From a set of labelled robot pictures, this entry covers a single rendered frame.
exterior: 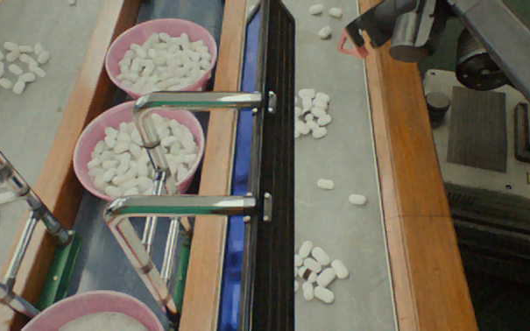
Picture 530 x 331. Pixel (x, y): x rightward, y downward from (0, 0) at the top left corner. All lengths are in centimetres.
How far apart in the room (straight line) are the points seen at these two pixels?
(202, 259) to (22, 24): 87
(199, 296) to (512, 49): 60
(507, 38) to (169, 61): 79
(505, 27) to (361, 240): 42
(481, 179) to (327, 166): 52
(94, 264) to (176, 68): 50
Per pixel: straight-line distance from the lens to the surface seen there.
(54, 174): 105
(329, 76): 115
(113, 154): 108
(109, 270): 100
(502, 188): 138
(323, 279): 84
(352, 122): 106
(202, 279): 85
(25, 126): 120
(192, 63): 120
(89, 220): 107
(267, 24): 69
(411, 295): 85
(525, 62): 71
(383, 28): 90
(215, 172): 95
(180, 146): 105
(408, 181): 96
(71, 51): 134
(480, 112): 153
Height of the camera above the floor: 154
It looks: 54 degrees down
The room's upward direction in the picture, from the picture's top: 4 degrees counter-clockwise
